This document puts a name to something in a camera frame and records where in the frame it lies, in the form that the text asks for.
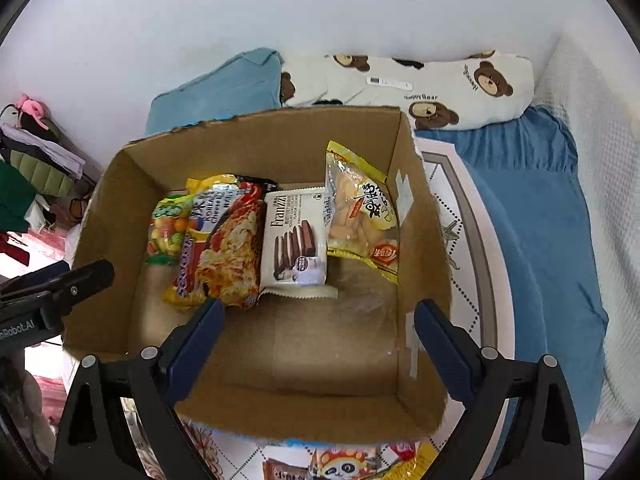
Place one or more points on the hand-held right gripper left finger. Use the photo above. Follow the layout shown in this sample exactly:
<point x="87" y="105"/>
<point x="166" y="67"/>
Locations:
<point x="197" y="345"/>

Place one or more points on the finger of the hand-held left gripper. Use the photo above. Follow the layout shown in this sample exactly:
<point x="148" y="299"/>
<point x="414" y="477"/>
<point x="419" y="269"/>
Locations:
<point x="85" y="280"/>
<point x="35" y="274"/>

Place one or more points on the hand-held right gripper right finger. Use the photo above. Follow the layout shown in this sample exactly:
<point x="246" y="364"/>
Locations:
<point x="445" y="345"/>

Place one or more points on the brown cardboard box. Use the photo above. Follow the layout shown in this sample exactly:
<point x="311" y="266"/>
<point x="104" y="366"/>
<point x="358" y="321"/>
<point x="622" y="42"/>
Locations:
<point x="320" y="350"/>

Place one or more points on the small orange panda snack packet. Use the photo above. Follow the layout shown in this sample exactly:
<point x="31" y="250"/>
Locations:
<point x="345" y="465"/>

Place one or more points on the dark green cloth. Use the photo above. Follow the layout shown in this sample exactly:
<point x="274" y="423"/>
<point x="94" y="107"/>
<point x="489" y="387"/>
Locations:
<point x="15" y="197"/>

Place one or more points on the green colourful candy packet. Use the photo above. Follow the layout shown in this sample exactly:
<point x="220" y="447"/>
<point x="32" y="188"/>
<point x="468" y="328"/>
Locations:
<point x="167" y="230"/>

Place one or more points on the yellow instant noodle packet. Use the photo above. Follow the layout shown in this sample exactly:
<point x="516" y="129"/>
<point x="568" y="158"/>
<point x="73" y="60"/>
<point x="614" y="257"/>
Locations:
<point x="230" y="250"/>

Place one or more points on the olive padded garment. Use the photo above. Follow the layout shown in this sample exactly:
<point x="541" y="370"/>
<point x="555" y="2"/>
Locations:
<point x="42" y="172"/>

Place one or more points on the white folded cloth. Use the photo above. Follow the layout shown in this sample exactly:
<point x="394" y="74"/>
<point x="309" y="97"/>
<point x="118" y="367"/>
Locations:
<point x="47" y="147"/>

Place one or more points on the white wafer cookie packet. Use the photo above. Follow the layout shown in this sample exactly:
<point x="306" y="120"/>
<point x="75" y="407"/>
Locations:
<point x="292" y="240"/>

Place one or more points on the brown snack packet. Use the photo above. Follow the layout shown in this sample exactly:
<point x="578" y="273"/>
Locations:
<point x="287" y="470"/>

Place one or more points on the blue blanket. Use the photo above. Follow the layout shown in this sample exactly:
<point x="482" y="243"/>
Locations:
<point x="530" y="210"/>

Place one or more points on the yellow clear biscuit packet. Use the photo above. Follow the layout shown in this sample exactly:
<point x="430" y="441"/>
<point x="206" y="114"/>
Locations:
<point x="355" y="210"/>

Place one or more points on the pink plush toy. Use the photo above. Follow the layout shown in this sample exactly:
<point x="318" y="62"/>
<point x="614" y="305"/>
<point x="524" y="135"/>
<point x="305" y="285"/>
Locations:
<point x="31" y="106"/>

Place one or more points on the light blue pillow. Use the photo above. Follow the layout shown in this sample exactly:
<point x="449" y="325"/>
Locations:
<point x="215" y="90"/>

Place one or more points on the white bear print pillow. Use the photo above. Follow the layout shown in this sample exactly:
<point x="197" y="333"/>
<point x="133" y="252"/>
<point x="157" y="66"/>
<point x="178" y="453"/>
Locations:
<point x="450" y="90"/>

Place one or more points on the white textured blanket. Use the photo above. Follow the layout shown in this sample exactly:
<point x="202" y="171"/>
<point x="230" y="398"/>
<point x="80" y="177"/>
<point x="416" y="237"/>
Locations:
<point x="600" y="135"/>

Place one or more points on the white thermometer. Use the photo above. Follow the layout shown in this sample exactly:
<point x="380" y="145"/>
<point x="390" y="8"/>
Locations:
<point x="389" y="82"/>

